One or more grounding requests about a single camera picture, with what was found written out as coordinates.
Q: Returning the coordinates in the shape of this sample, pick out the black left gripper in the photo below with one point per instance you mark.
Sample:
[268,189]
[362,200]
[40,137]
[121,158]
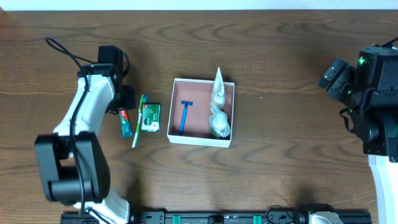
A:
[127,98]

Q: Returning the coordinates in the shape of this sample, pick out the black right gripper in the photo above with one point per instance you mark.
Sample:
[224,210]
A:
[337,81]

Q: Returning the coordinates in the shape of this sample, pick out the green white toothbrush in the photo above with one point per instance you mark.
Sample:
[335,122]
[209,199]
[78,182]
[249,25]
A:
[143,100]

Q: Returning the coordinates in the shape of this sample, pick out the green soap packet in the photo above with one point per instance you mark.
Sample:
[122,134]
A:
[151,117]

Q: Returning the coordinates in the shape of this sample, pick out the red green toothpaste tube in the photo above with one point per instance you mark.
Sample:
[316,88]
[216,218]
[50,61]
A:
[125,124]

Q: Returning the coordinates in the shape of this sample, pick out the blue disposable razor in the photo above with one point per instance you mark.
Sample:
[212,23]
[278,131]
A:
[184,115]

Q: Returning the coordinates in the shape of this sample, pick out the white leaf-print tube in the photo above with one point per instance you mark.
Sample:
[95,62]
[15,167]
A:
[218,96]

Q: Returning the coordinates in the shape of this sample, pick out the clear pump spray bottle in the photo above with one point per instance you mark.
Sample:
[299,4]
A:
[218,123]

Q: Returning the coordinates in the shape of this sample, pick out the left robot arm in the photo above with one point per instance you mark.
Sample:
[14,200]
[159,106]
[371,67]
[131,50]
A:
[73,168]

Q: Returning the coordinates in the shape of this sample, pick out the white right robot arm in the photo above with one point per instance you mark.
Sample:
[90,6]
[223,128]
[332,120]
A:
[369,94]

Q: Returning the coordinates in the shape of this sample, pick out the white box pink interior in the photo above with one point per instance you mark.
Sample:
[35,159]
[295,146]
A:
[197,128]

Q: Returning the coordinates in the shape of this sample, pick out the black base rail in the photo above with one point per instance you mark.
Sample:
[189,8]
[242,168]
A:
[319,213]

